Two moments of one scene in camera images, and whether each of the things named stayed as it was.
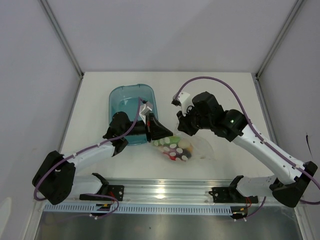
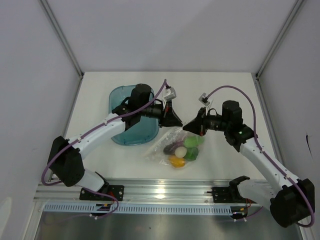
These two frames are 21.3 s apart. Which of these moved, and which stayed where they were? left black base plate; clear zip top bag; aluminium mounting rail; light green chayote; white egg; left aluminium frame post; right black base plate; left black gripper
Moved: light green chayote; white egg; left black gripper; clear zip top bag
Stayed: left aluminium frame post; left black base plate; right black base plate; aluminium mounting rail
